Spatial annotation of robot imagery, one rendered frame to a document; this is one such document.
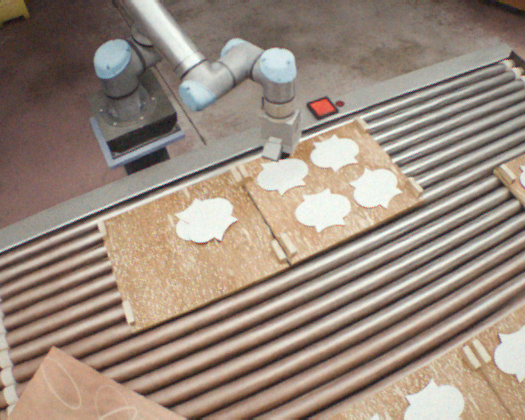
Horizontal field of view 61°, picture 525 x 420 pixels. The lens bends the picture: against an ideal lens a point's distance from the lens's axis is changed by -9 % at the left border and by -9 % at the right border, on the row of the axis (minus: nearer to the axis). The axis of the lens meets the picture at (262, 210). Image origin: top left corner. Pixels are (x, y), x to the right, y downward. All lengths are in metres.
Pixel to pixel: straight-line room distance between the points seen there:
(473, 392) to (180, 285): 0.73
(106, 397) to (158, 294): 0.31
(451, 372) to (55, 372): 0.86
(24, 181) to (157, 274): 1.89
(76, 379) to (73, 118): 2.37
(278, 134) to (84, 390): 0.73
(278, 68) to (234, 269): 0.49
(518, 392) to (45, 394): 1.03
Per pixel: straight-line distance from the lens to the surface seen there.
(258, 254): 1.22
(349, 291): 1.19
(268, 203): 1.30
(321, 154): 1.40
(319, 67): 3.24
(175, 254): 1.25
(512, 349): 1.20
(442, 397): 1.11
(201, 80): 1.07
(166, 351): 1.16
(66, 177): 2.89
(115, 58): 1.46
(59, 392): 1.08
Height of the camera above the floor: 1.98
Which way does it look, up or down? 54 degrees down
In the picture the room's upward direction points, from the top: 6 degrees counter-clockwise
